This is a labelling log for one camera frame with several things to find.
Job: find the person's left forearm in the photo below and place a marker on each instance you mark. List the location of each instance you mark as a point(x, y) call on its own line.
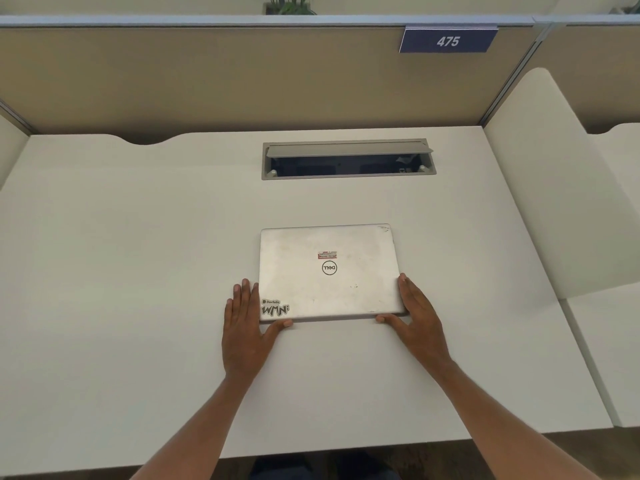
point(205, 424)

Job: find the silver laptop with stickers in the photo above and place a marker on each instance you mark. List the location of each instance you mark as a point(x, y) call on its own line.
point(330, 289)

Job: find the person's left thumb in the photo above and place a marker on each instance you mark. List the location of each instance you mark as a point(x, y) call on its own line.
point(279, 328)

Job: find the white curved side divider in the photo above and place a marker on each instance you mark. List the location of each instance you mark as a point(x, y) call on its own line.
point(10, 144)
point(555, 194)

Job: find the person's right forearm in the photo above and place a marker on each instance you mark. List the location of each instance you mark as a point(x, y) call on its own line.
point(500, 419)

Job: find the green potted plant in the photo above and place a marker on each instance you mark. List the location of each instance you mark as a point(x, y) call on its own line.
point(290, 4)

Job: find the person's left hand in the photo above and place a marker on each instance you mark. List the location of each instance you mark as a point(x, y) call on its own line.
point(245, 339)

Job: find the beige desk partition panel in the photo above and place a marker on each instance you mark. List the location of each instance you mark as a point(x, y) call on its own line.
point(595, 69)
point(225, 74)

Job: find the person's left little finger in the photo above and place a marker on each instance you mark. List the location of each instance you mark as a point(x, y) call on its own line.
point(228, 312)

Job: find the blue number sign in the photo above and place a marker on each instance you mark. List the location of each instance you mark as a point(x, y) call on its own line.
point(447, 40)

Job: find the person's left middle finger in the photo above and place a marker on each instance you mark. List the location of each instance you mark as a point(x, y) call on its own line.
point(246, 298)

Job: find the person's right hand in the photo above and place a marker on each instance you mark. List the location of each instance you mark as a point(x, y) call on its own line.
point(425, 329)

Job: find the person's right thumb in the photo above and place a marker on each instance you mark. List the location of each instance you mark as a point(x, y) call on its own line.
point(391, 320)

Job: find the person's dark trousers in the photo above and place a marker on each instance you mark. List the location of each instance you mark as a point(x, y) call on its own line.
point(320, 467)

